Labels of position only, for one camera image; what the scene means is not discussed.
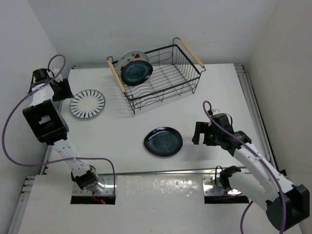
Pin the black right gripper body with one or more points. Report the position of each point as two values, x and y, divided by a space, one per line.
215 136

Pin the white plate blue stripes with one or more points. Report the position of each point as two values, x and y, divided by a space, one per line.
87 104

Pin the dark blue glazed plate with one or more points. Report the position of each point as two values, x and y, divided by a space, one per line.
163 142

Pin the small watermelon plate blue rim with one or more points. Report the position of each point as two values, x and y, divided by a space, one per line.
128 57

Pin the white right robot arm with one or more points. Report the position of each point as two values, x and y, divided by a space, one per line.
284 203

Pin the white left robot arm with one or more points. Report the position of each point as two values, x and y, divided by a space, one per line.
49 126

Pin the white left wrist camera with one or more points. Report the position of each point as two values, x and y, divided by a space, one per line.
54 72

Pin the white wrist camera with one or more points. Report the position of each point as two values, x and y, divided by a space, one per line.
214 112
54 72

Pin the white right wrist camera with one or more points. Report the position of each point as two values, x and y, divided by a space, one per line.
214 112

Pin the left wooden rack handle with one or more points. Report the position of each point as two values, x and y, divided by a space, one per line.
116 77

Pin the wooden rack handle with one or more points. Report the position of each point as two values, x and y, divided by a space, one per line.
116 77
192 53

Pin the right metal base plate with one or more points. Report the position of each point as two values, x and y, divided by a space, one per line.
210 188

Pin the metal base plate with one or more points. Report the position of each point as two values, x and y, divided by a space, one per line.
210 188
105 187

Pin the black wire dish rack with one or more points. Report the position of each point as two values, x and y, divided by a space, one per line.
175 72

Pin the right wooden rack handle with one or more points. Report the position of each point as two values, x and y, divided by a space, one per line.
192 53

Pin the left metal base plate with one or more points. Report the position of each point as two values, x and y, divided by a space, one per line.
105 187

